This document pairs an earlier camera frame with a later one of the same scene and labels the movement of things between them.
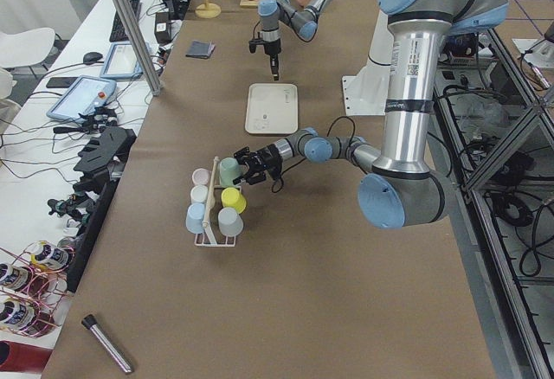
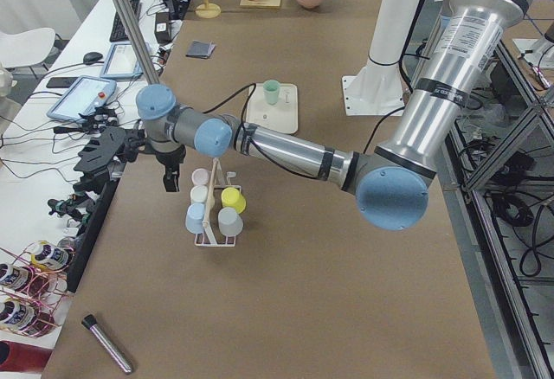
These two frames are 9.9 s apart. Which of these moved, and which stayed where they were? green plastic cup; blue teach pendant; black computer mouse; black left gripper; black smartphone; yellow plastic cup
Moved: green plastic cup; black left gripper
Stayed: blue teach pendant; yellow plastic cup; black computer mouse; black smartphone
